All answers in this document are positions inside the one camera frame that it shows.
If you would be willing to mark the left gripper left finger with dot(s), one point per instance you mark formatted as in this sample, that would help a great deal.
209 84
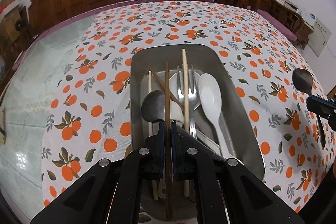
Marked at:
156 146

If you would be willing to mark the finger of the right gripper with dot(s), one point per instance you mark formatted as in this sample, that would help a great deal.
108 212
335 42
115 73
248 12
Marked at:
323 108

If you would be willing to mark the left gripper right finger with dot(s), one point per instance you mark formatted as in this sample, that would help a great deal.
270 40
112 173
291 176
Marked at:
180 142

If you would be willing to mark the light bamboo chopstick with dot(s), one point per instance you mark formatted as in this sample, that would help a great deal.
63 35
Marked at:
151 116
186 90

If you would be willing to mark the steel spoon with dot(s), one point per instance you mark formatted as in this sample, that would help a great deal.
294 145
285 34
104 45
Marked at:
158 106
303 81

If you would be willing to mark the steel fork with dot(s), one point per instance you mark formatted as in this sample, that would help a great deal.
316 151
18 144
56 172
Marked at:
192 99

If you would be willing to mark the small white plastic spoon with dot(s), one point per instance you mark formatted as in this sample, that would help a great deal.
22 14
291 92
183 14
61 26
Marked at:
211 101

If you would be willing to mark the large white plastic spoon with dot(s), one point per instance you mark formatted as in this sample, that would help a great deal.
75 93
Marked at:
175 110

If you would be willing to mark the dark brown wooden chopstick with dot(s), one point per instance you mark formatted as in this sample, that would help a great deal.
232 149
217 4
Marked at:
163 86

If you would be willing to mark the steel rectangular tray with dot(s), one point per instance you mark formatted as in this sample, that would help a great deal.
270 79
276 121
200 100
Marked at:
233 120

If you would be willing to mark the orange fruit print tablecloth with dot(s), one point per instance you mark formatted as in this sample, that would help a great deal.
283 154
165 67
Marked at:
90 110

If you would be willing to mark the wooden side table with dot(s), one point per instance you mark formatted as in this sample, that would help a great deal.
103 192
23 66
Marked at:
300 30

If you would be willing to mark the purple seat cushion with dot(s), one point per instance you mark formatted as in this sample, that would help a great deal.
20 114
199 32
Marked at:
285 31

